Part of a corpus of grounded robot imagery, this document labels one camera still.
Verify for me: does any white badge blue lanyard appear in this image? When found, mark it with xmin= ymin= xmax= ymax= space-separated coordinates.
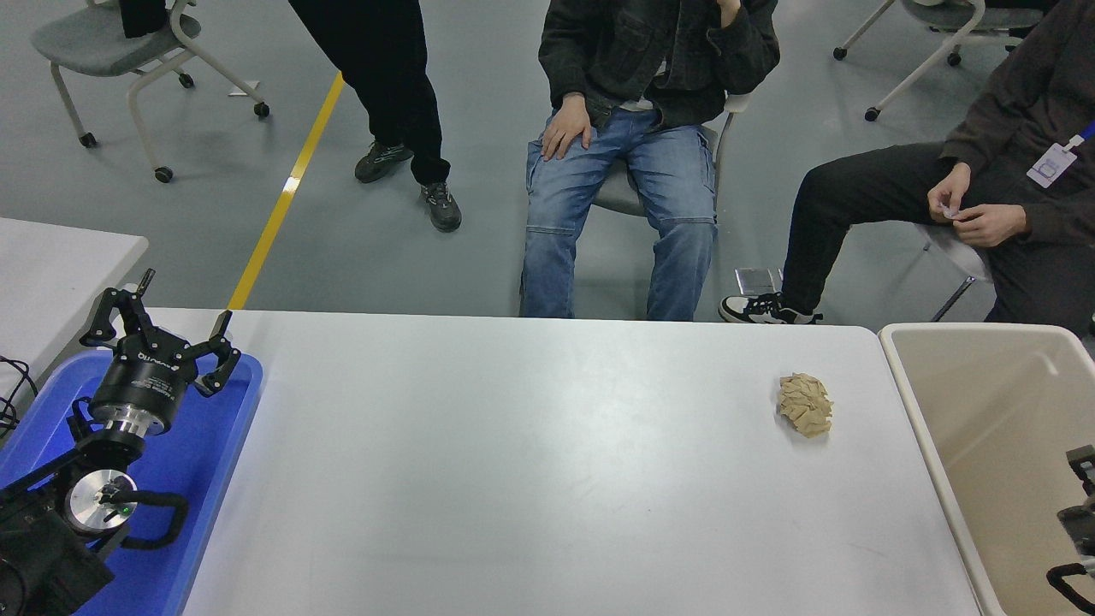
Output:
xmin=1027 ymin=120 xmax=1095 ymax=189

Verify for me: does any white seat chair black leg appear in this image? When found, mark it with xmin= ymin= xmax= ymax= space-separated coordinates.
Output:
xmin=915 ymin=221 xmax=995 ymax=323

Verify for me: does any white side table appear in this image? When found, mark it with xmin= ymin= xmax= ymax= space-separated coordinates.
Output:
xmin=0 ymin=217 xmax=149 ymax=403

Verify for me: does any large pale plastic bin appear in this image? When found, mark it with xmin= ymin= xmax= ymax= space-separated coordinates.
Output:
xmin=879 ymin=322 xmax=1095 ymax=616

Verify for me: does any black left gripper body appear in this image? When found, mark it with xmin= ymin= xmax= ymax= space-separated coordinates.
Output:
xmin=90 ymin=338 xmax=199 ymax=424

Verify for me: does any black garment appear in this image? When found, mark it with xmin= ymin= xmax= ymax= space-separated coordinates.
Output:
xmin=118 ymin=0 xmax=169 ymax=39

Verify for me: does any tan paper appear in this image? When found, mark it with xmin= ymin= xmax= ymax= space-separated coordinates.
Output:
xmin=777 ymin=372 xmax=833 ymax=439

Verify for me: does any black cable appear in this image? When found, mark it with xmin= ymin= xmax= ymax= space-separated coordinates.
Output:
xmin=0 ymin=355 xmax=39 ymax=439

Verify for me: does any blue plastic tray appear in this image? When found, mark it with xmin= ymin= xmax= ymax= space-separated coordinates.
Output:
xmin=0 ymin=349 xmax=264 ymax=616

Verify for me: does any person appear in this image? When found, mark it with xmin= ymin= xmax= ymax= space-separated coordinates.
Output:
xmin=518 ymin=0 xmax=781 ymax=322
xmin=288 ymin=0 xmax=463 ymax=233
xmin=719 ymin=0 xmax=1095 ymax=336

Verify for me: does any shiny metal floor plate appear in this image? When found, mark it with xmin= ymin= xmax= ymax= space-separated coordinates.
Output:
xmin=734 ymin=267 xmax=784 ymax=298

